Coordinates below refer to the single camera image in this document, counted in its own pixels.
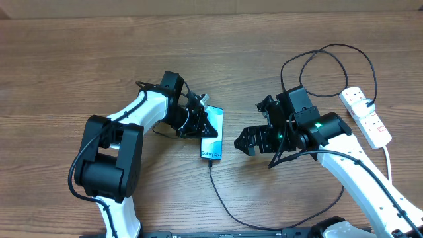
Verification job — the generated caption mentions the Samsung Galaxy smartphone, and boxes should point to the Samsung Galaxy smartphone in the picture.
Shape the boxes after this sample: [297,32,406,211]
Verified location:
[200,106,223,160]

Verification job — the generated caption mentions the black USB charging cable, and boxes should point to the black USB charging cable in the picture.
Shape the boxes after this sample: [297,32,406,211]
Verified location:
[207,43,378,231]

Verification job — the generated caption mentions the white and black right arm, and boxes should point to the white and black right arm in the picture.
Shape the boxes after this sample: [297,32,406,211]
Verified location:
[234,86,422,237]

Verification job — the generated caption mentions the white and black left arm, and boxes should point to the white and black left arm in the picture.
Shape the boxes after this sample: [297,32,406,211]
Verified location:
[67,71,224,237]

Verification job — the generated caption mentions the white USB charger adapter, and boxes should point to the white USB charger adapter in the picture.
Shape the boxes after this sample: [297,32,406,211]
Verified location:
[349,99,375,119]

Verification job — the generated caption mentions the white power extension strip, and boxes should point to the white power extension strip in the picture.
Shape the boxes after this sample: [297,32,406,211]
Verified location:
[339,87,392,149]

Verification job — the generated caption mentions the white power strip cord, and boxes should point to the white power strip cord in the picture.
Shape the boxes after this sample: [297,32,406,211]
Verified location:
[382,145,393,184]

